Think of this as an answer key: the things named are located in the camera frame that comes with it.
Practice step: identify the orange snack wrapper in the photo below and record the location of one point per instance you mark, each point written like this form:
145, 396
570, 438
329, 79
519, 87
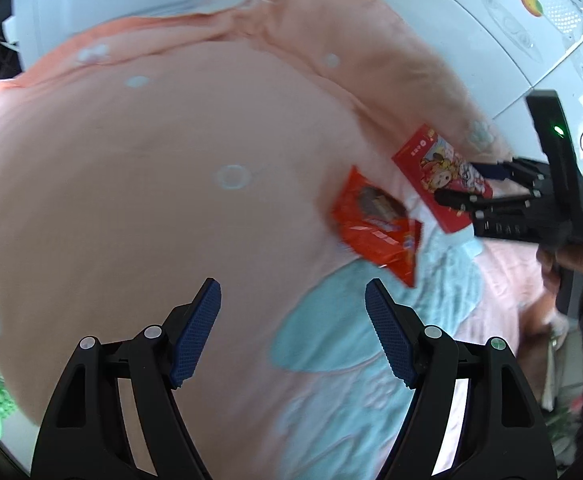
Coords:
371, 230

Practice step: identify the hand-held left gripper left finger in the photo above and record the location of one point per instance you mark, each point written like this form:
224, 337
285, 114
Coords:
196, 330

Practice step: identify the person's right hand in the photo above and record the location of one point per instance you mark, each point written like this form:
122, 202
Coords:
546, 265

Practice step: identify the red cartoon printed packet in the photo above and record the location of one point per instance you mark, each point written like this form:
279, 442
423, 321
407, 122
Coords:
421, 160

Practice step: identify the pink printed blanket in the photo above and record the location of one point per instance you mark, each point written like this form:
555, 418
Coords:
121, 185

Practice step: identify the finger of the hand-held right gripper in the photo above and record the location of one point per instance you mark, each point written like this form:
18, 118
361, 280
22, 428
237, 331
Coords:
491, 170
471, 202

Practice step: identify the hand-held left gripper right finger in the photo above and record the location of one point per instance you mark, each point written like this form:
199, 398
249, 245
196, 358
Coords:
389, 335

